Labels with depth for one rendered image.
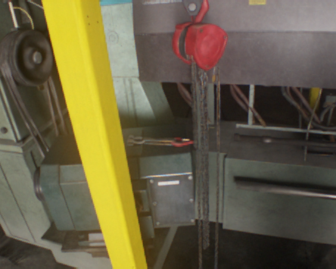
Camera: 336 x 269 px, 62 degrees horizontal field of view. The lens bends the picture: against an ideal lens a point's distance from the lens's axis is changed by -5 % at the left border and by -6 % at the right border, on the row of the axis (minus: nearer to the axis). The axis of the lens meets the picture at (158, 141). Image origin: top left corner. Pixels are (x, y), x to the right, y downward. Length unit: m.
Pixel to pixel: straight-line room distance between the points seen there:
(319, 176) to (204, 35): 1.13
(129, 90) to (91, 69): 1.16
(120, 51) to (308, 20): 1.01
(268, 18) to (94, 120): 1.05
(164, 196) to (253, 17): 0.96
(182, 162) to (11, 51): 0.95
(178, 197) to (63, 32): 0.97
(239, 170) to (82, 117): 1.23
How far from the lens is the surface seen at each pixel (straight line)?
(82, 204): 1.51
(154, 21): 1.65
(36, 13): 1.91
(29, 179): 1.84
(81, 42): 0.70
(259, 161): 1.77
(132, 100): 1.88
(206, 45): 1.03
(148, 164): 1.37
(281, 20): 1.55
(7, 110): 1.73
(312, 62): 1.59
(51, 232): 1.96
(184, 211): 1.50
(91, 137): 0.80
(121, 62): 1.82
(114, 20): 1.78
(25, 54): 1.59
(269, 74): 1.60
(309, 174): 1.83
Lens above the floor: 1.58
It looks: 30 degrees down
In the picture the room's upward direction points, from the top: 6 degrees counter-clockwise
